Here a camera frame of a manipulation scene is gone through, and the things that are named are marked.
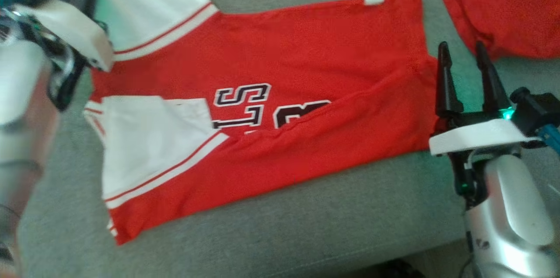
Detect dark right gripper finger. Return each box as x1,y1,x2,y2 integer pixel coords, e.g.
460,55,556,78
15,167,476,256
435,42,464,117
475,41,512,115

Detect black right cable blue plug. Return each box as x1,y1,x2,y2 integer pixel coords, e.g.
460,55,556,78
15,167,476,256
537,123,560,156

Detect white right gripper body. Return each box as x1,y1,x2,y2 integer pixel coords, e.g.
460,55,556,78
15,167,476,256
428,111,541,202

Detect large grey sofa seat cushion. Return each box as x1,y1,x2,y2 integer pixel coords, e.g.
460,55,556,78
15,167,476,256
17,0,560,278

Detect red shorts with white stripe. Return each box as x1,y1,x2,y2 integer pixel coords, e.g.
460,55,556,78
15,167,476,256
430,0,560,61

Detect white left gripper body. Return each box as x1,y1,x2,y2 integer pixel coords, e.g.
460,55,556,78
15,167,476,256
25,0,115,111

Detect red basketball jersey white sleeves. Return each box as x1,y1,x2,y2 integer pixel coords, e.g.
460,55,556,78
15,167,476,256
83,0,439,246

